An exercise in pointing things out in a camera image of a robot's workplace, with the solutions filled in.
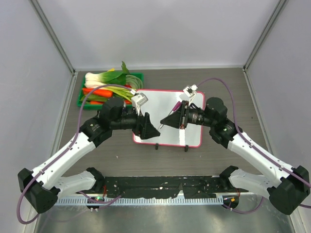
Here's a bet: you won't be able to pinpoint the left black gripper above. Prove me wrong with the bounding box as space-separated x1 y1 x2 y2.
110 104 160 139

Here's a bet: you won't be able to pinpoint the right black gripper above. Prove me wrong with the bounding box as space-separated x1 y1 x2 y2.
161 100 216 129

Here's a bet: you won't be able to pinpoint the white marker pen pink cap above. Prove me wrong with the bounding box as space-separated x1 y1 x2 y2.
157 101 181 131

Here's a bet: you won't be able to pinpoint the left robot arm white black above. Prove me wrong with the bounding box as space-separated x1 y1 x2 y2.
17 94 160 214

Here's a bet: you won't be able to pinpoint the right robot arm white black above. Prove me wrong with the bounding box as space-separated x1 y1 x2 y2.
160 97 311 215

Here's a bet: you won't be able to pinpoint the green onion stalks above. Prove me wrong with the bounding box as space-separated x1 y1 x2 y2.
106 74 143 101

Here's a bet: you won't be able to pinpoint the green plastic tray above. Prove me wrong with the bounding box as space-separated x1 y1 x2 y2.
76 72 144 110

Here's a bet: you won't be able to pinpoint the orange carrot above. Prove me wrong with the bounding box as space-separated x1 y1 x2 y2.
82 88 113 98

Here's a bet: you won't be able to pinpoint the bok choy white green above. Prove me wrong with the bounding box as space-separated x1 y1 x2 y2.
85 61 130 88

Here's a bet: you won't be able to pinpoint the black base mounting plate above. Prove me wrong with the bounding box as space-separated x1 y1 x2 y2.
75 175 248 199

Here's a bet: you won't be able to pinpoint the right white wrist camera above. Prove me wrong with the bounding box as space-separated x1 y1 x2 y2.
183 84 198 106

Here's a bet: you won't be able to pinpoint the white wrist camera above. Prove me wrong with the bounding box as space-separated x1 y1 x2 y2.
131 93 148 116
183 84 198 106

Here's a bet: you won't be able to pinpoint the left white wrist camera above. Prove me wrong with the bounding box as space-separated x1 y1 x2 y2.
131 93 148 116

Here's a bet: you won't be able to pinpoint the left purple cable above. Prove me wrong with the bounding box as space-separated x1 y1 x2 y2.
17 83 137 224

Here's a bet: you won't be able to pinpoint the white slotted cable duct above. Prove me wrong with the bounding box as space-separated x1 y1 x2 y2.
55 195 224 206

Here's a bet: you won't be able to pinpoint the aluminium frame rail left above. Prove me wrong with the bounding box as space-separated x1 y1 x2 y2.
29 0 77 156

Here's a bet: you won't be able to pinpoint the aluminium frame rail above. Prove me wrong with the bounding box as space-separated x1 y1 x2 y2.
243 0 288 72
29 0 77 156

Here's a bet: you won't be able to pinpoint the aluminium frame rail right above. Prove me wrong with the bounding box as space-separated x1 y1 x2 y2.
243 0 288 72

